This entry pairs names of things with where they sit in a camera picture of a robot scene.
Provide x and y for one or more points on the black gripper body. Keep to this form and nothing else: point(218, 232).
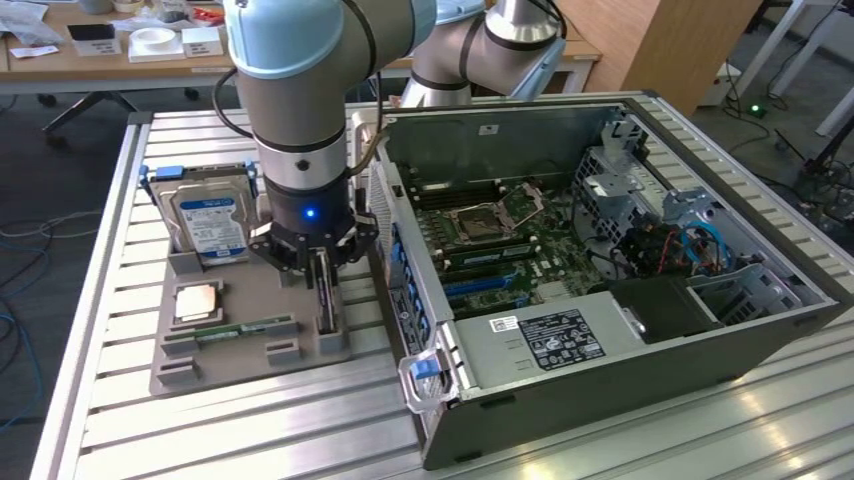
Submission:
point(310, 210)

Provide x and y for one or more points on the green graphics card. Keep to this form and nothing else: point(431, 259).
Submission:
point(325, 300)

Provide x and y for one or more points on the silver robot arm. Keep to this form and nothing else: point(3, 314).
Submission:
point(294, 100)

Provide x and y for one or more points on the grey parts rack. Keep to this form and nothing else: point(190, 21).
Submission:
point(267, 300)

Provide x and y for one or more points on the hard disk with blue rails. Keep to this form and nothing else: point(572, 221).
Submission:
point(207, 215)

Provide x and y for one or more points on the silver CPU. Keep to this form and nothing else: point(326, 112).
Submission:
point(197, 302)

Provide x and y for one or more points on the green RAM stick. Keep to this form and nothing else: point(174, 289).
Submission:
point(490, 256)
point(234, 330)

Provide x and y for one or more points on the CPU socket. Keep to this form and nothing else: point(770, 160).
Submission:
point(477, 225)

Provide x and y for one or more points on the blue expansion slot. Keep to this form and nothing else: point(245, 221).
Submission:
point(481, 285)

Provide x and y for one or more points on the blue case latch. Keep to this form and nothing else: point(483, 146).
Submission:
point(427, 370)

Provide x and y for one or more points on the silver socket cover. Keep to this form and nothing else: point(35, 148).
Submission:
point(531, 192)

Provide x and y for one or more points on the green motherboard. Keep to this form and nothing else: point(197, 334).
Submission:
point(561, 240)

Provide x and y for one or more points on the grey power supply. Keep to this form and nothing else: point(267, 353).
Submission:
point(507, 350)

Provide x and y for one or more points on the silver chipset heatsink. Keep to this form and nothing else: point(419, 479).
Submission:
point(555, 292)

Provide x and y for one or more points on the white cube box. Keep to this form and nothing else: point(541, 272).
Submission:
point(201, 42)

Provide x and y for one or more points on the white flat box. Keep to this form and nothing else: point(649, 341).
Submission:
point(157, 55)

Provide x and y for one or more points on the perforated metal disk bay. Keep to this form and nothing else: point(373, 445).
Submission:
point(614, 200)

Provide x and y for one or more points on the black chair base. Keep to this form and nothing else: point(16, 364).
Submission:
point(74, 110)

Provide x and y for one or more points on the white tape roll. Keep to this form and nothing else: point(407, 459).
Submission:
point(153, 44)

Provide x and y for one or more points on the red packet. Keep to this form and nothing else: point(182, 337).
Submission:
point(209, 17)

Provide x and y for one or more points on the black and white box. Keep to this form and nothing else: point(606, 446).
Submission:
point(94, 32)

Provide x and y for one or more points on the open grey PC case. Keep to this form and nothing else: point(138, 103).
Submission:
point(601, 400)

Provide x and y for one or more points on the grey cup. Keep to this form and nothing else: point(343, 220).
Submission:
point(95, 6)

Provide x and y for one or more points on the red and white card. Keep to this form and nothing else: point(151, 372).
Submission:
point(34, 51)

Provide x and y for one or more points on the clear plastic bag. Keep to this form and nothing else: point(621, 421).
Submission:
point(27, 25)

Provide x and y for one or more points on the wooden cabinet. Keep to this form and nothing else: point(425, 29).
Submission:
point(668, 50)

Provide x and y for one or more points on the white box with red button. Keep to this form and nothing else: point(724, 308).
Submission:
point(724, 92)

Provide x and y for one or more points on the green lit device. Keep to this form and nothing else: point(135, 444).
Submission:
point(756, 109)

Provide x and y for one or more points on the silver drive bracket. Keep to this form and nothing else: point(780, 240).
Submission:
point(688, 200)

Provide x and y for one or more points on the white desk frame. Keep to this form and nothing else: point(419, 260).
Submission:
point(768, 45)

